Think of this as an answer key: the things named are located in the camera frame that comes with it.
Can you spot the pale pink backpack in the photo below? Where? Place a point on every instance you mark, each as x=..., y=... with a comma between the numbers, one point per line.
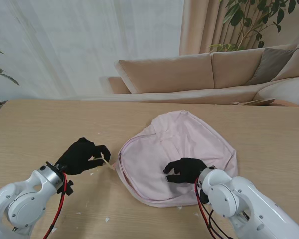
x=179, y=139

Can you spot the small green houseplant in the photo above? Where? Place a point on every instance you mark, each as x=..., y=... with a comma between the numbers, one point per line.
x=0, y=69

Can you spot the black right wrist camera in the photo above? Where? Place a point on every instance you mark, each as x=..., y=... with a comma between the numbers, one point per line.
x=203, y=196

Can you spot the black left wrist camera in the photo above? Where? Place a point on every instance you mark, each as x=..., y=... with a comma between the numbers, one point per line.
x=68, y=188

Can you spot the brown cardboard piece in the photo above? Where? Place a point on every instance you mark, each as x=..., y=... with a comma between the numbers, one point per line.
x=259, y=101

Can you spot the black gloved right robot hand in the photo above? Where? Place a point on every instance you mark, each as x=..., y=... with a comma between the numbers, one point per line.
x=189, y=170

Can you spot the beige pleated curtain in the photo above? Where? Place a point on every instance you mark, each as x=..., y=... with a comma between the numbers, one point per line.
x=204, y=30

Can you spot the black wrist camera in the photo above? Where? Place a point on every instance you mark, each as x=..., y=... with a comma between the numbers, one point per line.
x=68, y=188
x=203, y=196

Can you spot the white sofa cushion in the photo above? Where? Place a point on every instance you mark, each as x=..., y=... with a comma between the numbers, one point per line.
x=286, y=89

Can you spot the white sheer curtain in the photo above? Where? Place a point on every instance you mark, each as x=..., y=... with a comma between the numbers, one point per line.
x=89, y=37

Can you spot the grey sofa cushion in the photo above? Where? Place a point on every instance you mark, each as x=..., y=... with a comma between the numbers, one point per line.
x=269, y=64

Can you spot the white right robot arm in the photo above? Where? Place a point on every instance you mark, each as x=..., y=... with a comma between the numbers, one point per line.
x=239, y=199

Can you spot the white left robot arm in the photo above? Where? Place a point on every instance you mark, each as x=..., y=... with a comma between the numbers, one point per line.
x=25, y=199

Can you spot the tall green leafy plant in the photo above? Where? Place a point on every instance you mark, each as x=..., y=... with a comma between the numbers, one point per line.
x=235, y=17

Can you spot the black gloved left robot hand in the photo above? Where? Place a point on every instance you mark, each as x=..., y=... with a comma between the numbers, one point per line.
x=79, y=156

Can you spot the beige sofa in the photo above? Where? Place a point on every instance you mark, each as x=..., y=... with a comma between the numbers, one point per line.
x=169, y=74

